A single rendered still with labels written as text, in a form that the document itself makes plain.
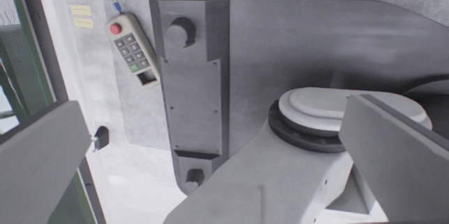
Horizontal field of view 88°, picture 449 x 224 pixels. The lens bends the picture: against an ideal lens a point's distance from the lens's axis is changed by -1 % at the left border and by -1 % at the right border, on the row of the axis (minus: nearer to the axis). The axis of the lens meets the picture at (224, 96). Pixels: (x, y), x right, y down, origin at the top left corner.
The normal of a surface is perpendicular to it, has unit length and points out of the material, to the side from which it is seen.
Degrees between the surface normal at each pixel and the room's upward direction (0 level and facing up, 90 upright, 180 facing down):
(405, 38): 0
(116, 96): 0
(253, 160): 90
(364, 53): 0
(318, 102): 90
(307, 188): 90
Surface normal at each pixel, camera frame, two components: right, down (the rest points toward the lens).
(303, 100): 0.00, -0.88
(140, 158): -0.16, 0.47
